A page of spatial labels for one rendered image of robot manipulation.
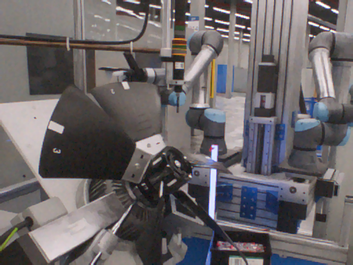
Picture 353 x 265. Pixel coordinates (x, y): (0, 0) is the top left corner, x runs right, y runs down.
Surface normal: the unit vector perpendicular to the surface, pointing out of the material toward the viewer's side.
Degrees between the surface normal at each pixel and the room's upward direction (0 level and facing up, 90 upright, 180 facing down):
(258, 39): 90
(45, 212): 50
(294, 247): 90
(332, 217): 90
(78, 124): 77
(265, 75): 90
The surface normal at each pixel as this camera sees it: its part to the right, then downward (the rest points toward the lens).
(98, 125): 0.73, 0.00
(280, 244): -0.33, 0.21
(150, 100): 0.29, -0.62
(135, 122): 0.14, -0.48
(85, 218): 0.76, -0.53
